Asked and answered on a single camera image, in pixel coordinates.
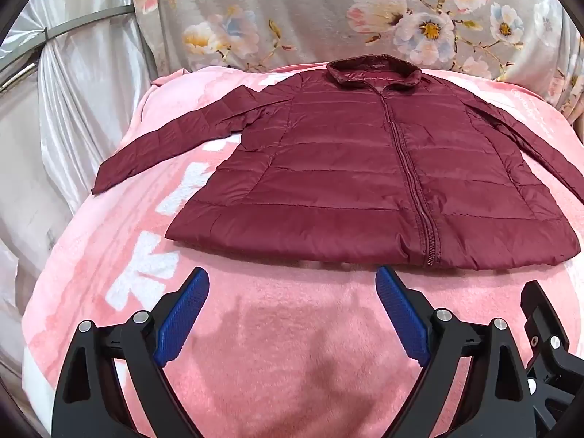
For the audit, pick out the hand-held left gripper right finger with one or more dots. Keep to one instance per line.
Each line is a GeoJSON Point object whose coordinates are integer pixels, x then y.
{"type": "Point", "coordinates": [401, 315]}

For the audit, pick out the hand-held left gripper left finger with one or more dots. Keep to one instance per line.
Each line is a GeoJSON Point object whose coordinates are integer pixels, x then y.
{"type": "Point", "coordinates": [182, 315]}

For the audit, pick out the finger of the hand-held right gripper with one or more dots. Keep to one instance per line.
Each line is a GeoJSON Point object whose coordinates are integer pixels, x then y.
{"type": "Point", "coordinates": [545, 324]}

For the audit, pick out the maroon puffer jacket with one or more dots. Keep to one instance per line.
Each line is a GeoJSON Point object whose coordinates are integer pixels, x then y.
{"type": "Point", "coordinates": [342, 169]}

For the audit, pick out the pink blanket with white bows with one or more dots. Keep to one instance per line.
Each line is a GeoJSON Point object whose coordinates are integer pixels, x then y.
{"type": "Point", "coordinates": [283, 351]}

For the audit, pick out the white satin curtain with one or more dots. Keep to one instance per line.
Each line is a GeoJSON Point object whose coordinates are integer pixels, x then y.
{"type": "Point", "coordinates": [82, 100]}

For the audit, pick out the grey floral bedsheet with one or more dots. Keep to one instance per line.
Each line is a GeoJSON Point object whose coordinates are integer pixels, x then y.
{"type": "Point", "coordinates": [310, 18]}

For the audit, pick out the grey metal curtain rail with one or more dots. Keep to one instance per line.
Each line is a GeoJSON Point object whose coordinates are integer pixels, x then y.
{"type": "Point", "coordinates": [91, 20]}

